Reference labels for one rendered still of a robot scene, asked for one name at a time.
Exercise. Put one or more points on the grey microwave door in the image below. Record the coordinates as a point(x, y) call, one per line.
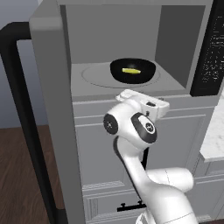
point(52, 116)

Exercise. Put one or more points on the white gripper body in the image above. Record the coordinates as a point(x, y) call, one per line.
point(128, 94)

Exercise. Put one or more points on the grey cabinet panel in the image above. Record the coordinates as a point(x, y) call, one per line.
point(93, 145)

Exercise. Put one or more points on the grey microwave oven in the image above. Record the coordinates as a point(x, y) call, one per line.
point(116, 35)

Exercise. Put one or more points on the yellow lemon wedge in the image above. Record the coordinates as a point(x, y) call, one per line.
point(131, 71)

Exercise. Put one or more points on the grey drawer front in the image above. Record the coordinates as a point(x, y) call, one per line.
point(105, 201)

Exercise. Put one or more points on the black bowl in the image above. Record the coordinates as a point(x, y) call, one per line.
point(145, 71)

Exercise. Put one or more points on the grey base cabinet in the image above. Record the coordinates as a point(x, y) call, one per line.
point(211, 172)

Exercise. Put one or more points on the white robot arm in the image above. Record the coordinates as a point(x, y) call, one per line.
point(163, 198)

